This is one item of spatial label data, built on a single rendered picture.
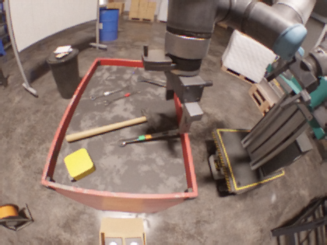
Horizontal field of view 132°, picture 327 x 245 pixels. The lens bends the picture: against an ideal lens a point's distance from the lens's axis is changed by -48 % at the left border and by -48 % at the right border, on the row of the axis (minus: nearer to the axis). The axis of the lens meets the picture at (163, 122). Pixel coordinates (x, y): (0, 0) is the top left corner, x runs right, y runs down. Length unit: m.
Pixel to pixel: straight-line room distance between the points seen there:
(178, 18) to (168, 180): 0.42
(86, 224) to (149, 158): 1.06
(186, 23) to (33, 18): 2.42
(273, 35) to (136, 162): 0.48
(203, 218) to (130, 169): 1.14
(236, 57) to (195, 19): 3.51
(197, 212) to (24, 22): 3.14
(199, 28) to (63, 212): 1.51
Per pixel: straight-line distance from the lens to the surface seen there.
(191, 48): 0.26
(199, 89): 0.29
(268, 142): 1.43
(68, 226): 1.46
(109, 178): 0.45
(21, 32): 2.48
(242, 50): 3.70
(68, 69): 1.89
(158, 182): 0.45
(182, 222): 1.40
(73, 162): 0.45
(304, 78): 0.50
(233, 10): 0.33
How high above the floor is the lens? 1.33
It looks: 49 degrees down
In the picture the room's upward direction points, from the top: 17 degrees clockwise
